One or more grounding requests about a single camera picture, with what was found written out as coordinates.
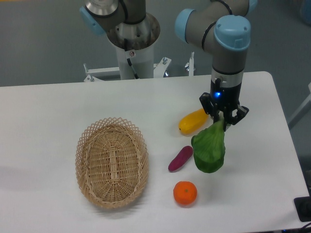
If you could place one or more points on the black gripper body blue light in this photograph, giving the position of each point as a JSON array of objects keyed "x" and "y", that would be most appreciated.
[{"x": 225, "y": 91}]

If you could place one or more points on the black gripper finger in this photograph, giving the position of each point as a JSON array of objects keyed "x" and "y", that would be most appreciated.
[
  {"x": 211, "y": 104},
  {"x": 229, "y": 119}
]

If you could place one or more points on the green leafy vegetable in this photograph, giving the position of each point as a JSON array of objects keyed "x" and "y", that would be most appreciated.
[{"x": 209, "y": 148}]

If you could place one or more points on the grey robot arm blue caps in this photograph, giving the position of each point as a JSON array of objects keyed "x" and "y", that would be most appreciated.
[{"x": 221, "y": 29}]

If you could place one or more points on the yellow squash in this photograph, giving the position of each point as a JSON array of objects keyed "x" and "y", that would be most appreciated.
[{"x": 192, "y": 121}]

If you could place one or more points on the purple sweet potato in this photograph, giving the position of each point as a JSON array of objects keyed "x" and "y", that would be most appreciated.
[{"x": 180, "y": 159}]

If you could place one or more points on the orange tangerine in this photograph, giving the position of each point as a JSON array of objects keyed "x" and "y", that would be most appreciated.
[{"x": 185, "y": 193}]

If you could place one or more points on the oval wicker basket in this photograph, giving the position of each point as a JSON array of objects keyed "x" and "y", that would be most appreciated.
[{"x": 111, "y": 163}]

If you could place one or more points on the black device at table edge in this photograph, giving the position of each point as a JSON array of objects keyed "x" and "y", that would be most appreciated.
[{"x": 303, "y": 208}]

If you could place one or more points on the white table leg frame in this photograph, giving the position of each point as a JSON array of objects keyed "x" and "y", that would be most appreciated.
[{"x": 301, "y": 110}]

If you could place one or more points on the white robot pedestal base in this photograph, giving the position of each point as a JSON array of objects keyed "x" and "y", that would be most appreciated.
[{"x": 134, "y": 46}]

